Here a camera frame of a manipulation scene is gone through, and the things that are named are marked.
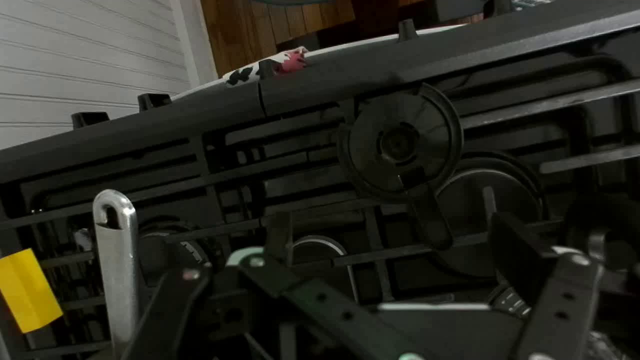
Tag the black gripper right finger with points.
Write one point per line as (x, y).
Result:
(562, 307)

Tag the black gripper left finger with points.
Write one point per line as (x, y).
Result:
(170, 307)

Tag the yellow rectangular block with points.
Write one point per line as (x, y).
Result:
(27, 290)

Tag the black stove knob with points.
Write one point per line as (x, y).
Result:
(90, 118)
(407, 28)
(155, 100)

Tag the black round burner cap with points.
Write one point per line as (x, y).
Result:
(400, 140)

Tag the white towel black red print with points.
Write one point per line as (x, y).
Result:
(263, 69)

